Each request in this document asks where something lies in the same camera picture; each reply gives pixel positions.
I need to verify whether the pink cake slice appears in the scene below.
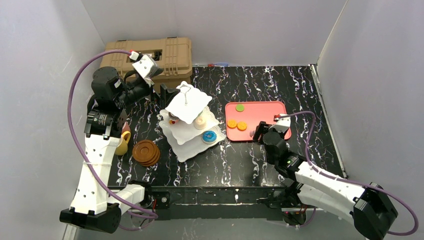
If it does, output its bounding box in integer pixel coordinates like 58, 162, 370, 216
168, 119, 180, 125

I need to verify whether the white three-tier cake stand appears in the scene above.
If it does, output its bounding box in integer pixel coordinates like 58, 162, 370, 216
159, 81, 226, 163

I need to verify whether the pink serving tray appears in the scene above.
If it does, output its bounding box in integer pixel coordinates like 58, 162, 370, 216
224, 101, 287, 142

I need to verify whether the tan plastic tool case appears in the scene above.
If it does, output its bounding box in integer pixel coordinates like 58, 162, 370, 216
104, 37, 193, 92

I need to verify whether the white round cake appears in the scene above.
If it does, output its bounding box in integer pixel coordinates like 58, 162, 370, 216
193, 115, 208, 130

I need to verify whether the blue donut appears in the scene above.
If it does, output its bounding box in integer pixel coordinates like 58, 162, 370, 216
201, 130, 218, 144

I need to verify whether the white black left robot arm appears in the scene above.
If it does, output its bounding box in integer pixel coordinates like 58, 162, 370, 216
59, 66, 162, 233

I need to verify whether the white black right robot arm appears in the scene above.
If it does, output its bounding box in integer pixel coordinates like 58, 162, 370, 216
252, 121, 398, 240

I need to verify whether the pink mug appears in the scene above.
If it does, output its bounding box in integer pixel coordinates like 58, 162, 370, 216
121, 121, 131, 134

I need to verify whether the round orange waffle cookie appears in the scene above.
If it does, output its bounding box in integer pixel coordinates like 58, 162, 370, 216
226, 119, 238, 129

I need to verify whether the green round macaron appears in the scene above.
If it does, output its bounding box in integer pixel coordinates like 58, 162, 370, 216
235, 104, 245, 113

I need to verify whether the stack of brown wooden coasters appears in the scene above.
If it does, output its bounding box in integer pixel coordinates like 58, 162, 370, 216
132, 139, 161, 167

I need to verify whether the yellow mug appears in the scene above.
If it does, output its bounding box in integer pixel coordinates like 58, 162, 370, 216
114, 131, 131, 156

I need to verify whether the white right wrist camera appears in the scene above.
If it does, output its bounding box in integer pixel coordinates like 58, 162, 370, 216
270, 113, 291, 134

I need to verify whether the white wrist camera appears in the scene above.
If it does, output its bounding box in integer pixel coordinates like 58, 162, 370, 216
270, 113, 291, 134
132, 55, 164, 87

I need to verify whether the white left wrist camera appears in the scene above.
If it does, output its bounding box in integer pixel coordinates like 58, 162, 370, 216
132, 55, 164, 87

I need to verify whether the aluminium frame rail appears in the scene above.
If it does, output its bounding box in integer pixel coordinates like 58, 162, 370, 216
69, 187, 369, 213

